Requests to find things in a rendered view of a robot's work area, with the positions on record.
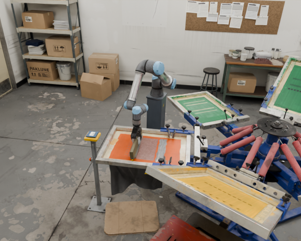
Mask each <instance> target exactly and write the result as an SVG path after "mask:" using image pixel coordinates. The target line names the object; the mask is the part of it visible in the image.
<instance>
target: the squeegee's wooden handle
mask: <svg viewBox="0 0 301 241"><path fill-rule="evenodd" d="M137 147H138V139H137V137H136V139H135V140H134V142H133V145H132V148H131V150H130V159H134V158H135V153H136V150H137Z"/></svg>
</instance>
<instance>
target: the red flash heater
mask: <svg viewBox="0 0 301 241"><path fill-rule="evenodd" d="M149 241H215V240H214V239H212V238H210V237H209V236H207V235H205V234H204V233H202V232H201V231H199V230H198V229H196V228H194V227H193V226H191V225H190V224H188V223H186V222H185V221H183V220H181V219H180V218H178V217H177V216H175V215H172V216H171V217H170V218H169V220H168V221H167V222H166V223H165V224H164V225H163V226H162V227H161V228H160V229H159V230H158V232H157V233H156V234H155V235H154V236H153V237H152V238H151V239H150V240H149Z"/></svg>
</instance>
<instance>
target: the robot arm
mask: <svg viewBox="0 0 301 241"><path fill-rule="evenodd" d="M146 72H147V73H151V74H153V76H152V88H151V91H150V95H151V96H152V97H155V98H160V97H163V95H164V92H163V89H162V88H168V89H174V88H175V85H176V79H175V78H172V77H171V76H169V75H167V74H166V73H165V71H164V64H163V63H162V62H160V61H153V60H149V59H145V60H142V61H141V62H140V63H139V64H138V65H137V67H136V70H135V77H134V80H133V84H132V87H131V91H130V94H129V98H128V101H125V103H124V108H125V109H127V110H131V111H132V123H133V126H134V127H133V129H132V133H131V136H130V137H131V140H132V143H133V142H134V139H136V137H137V139H138V145H139V144H140V141H141V138H142V135H141V128H140V124H141V115H142V114H144V113H145V112H146V111H147V110H148V106H147V105H146V104H142V105H141V104H137V103H136V100H137V96H138V93H139V90H140V86H141V82H142V79H143V76H144V75H145V73H146Z"/></svg>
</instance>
